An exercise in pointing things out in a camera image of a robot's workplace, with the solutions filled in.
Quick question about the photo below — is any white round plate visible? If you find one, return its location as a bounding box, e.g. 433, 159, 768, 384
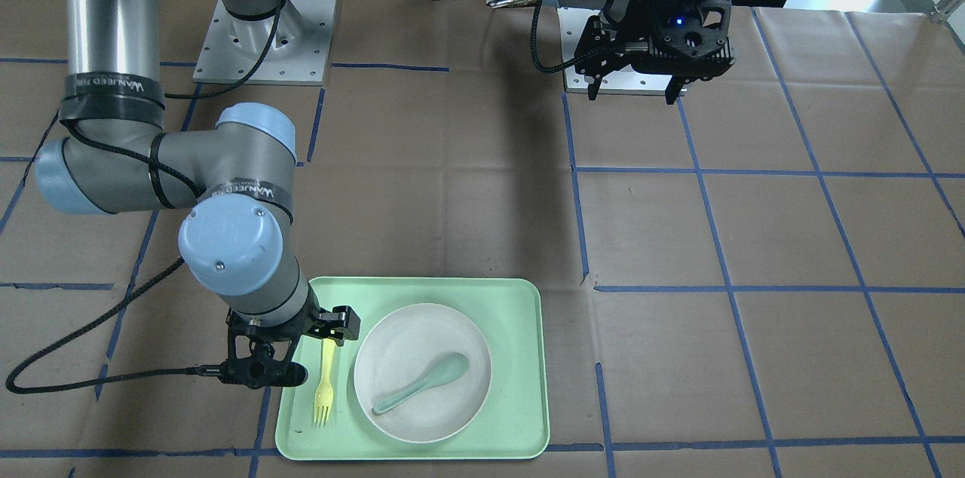
353, 303, 492, 444

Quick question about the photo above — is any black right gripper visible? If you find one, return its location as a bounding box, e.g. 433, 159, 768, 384
222, 304, 361, 389

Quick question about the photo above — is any yellow plastic fork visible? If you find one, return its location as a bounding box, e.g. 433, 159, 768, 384
311, 339, 337, 427

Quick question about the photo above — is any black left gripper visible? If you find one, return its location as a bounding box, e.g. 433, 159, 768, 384
574, 0, 737, 105

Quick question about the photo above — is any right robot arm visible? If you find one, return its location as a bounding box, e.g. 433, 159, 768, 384
26, 0, 360, 389

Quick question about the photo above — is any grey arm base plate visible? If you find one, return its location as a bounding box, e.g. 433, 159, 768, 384
556, 6, 691, 96
192, 0, 339, 86

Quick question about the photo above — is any black corrugated cable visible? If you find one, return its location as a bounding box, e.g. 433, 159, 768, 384
5, 0, 287, 394

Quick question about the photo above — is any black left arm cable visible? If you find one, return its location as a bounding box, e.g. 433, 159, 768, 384
530, 0, 581, 74

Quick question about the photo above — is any light green tray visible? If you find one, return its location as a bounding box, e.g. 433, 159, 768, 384
274, 277, 550, 461

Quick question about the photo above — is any teal plastic spoon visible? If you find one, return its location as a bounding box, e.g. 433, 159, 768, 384
372, 352, 470, 415

